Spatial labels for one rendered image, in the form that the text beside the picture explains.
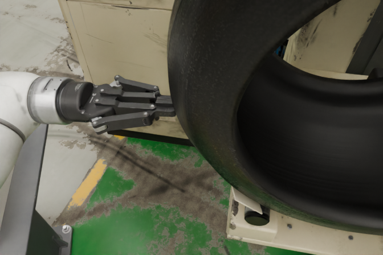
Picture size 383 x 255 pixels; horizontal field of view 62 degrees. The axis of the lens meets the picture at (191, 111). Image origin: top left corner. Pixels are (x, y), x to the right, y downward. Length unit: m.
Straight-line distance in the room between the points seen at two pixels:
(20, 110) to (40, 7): 2.47
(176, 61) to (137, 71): 1.05
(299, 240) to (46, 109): 0.54
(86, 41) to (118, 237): 0.87
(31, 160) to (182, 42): 0.80
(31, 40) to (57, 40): 0.20
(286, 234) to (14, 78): 0.60
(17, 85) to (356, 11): 0.65
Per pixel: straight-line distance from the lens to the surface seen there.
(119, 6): 1.22
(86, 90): 0.60
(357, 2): 0.72
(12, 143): 0.63
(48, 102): 0.60
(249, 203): 0.54
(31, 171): 1.04
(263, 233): 0.66
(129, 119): 0.54
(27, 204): 0.99
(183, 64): 0.33
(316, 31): 0.75
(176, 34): 0.33
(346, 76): 0.82
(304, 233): 0.73
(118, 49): 1.34
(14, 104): 0.63
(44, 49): 2.57
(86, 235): 1.61
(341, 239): 0.75
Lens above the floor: 1.46
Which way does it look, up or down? 49 degrees down
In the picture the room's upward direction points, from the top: straight up
